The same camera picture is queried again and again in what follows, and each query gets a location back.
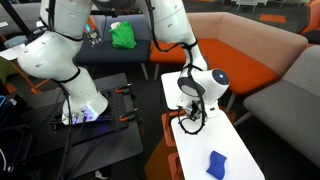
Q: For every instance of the gray corner sofa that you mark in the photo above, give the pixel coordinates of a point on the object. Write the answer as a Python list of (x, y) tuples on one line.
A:
[(290, 100)]

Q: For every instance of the orange table base frame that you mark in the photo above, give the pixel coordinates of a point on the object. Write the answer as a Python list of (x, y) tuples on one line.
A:
[(168, 128), (174, 166)]

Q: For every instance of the white paper sheets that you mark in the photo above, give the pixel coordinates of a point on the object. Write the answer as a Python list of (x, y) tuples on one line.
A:
[(11, 51)]

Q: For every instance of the orange cushioned bench sofa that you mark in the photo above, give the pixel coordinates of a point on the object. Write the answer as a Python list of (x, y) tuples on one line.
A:
[(246, 53)]

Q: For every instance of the black equipment box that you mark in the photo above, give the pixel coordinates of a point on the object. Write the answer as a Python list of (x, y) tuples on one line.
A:
[(11, 133)]

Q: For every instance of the small printed circuit board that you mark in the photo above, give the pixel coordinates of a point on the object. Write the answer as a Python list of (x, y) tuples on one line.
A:
[(94, 36)]

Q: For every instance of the green bag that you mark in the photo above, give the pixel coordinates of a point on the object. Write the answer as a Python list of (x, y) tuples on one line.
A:
[(122, 35)]

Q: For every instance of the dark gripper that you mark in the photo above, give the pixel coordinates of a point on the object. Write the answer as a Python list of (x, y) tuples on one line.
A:
[(195, 111)]

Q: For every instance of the orange lounge chair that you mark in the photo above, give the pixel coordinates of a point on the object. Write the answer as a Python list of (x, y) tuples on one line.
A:
[(312, 18)]

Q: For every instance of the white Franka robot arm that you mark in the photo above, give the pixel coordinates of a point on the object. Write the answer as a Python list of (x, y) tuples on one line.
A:
[(70, 63)]

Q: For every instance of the white side table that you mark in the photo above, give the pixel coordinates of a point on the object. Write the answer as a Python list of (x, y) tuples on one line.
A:
[(216, 143)]

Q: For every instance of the blue cloth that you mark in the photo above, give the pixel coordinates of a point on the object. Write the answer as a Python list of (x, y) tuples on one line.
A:
[(216, 165)]

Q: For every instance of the black robot cart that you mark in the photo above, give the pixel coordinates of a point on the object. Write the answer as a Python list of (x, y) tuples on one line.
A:
[(110, 146)]

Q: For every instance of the dark blue sofa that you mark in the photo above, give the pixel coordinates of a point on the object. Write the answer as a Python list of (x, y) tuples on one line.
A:
[(110, 50)]

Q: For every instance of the white square table top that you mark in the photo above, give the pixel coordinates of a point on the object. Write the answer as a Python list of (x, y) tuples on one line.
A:
[(170, 88)]

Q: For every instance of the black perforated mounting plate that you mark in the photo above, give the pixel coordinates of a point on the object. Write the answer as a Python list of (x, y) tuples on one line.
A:
[(115, 110)]

